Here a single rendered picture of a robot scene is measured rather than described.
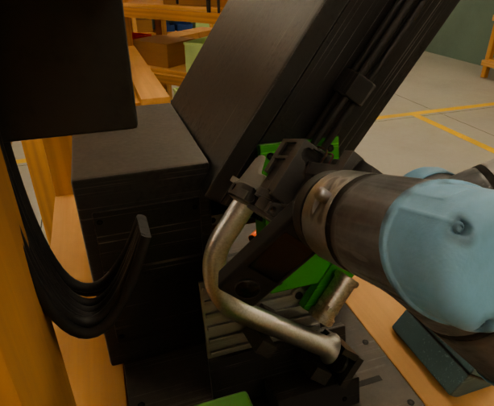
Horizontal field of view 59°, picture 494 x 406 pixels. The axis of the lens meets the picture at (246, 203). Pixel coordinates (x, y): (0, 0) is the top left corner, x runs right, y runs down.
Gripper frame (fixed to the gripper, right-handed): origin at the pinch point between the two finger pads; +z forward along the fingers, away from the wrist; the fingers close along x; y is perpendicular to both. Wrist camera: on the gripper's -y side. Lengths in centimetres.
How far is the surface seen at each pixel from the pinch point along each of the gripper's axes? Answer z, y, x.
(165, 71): 301, 70, 4
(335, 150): 2.0, 12.8, -7.6
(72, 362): 24.9, -37.7, 2.3
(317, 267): 3.4, -2.0, -15.7
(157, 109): 32.2, 7.5, 12.7
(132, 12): 301, 91, 46
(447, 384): -2.2, -6.5, -42.4
